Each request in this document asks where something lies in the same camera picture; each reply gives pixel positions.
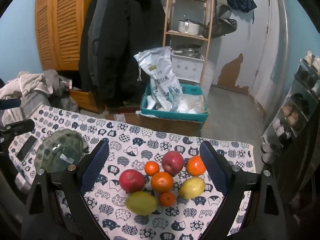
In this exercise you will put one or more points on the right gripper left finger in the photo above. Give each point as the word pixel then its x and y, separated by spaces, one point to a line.
pixel 56 207

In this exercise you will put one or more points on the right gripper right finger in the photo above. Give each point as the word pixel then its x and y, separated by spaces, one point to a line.
pixel 264 214

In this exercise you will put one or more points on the yellow pear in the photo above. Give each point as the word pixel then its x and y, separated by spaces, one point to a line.
pixel 192 187
pixel 141 203

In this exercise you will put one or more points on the large orange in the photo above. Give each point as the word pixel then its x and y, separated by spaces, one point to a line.
pixel 162 182
pixel 195 166

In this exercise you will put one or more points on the red apple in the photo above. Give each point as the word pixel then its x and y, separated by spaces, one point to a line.
pixel 131 181
pixel 172 163

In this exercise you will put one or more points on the small tangerine front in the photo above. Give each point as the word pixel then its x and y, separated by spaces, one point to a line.
pixel 167 199

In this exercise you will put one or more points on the small tangerine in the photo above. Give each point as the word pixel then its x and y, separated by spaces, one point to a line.
pixel 167 199
pixel 151 168

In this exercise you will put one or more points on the red apple back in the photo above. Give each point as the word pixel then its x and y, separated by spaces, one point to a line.
pixel 172 163

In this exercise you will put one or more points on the small tangerine back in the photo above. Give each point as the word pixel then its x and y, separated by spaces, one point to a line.
pixel 151 168

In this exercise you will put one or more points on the black smartphone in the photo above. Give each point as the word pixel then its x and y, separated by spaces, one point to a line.
pixel 26 148

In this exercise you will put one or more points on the green scalloped glass bowl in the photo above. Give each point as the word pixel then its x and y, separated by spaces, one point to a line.
pixel 59 150

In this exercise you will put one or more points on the pile of grey clothes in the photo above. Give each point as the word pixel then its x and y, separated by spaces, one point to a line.
pixel 34 90

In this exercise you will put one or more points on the wooden drawer box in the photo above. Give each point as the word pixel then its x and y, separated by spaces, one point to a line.
pixel 87 101

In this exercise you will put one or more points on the cat pattern tablecloth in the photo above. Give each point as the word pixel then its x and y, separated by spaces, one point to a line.
pixel 130 147

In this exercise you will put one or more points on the clear plastic bag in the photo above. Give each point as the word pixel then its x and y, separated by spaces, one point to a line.
pixel 189 104

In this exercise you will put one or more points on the shoe rack with shoes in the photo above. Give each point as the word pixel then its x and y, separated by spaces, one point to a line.
pixel 295 111

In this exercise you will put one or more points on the teal plastic crate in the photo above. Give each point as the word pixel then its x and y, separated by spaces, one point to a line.
pixel 160 112

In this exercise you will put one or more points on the wooden louvered wardrobe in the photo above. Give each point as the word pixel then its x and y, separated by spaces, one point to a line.
pixel 58 29

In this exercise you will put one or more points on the white storage basket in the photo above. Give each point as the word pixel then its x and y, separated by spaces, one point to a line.
pixel 187 68

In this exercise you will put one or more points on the black hanging coat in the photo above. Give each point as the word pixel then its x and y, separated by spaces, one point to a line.
pixel 114 32

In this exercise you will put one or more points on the white rice bag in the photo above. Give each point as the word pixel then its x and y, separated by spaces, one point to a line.
pixel 164 84

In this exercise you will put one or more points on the steel pot on basket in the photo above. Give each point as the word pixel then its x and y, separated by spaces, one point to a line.
pixel 188 50

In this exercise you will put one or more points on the dark hanging bag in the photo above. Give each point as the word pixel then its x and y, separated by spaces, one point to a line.
pixel 223 24

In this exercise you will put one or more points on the white cooking pot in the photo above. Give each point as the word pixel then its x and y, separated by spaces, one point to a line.
pixel 189 27

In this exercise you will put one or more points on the wooden shelf rack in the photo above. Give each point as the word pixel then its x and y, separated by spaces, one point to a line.
pixel 202 11

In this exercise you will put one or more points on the dark folded umbrella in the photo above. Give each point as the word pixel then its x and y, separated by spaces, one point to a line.
pixel 244 6

